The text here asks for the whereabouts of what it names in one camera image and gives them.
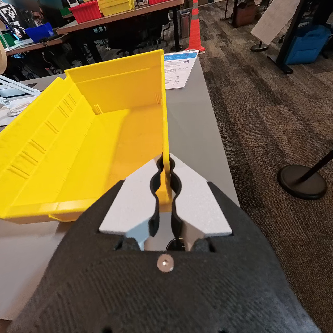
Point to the blue storage bin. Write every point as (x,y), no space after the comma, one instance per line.
(39,33)

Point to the black stanchion stand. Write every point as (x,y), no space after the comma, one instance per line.
(301,184)

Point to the yellow storage bin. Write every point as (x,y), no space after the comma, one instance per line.
(78,156)

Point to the yellow ribbed tub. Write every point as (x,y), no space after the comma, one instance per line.
(117,6)

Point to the silver trash can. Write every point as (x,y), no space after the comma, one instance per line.
(185,24)

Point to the laminated instruction sheet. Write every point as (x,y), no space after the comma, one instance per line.
(179,70)

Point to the red ribbed tub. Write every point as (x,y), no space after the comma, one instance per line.
(85,11)
(156,2)

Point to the orange traffic cone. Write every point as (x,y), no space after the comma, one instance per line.
(195,31)

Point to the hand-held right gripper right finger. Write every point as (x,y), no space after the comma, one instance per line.
(203,208)

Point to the brown box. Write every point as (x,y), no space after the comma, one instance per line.
(244,15)

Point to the long wooden table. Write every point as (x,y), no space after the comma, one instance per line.
(117,17)

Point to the wooden work table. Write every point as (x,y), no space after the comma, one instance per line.
(31,46)

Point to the grey desk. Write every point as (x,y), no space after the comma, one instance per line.
(197,130)

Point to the white sign board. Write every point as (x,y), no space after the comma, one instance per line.
(275,20)

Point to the black floor stand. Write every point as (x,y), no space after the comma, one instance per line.
(279,66)

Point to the black white marker tag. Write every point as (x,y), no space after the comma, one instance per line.
(6,13)

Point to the blue plastic container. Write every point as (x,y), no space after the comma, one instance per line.
(307,46)

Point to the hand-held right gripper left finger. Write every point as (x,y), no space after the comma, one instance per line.
(130,208)

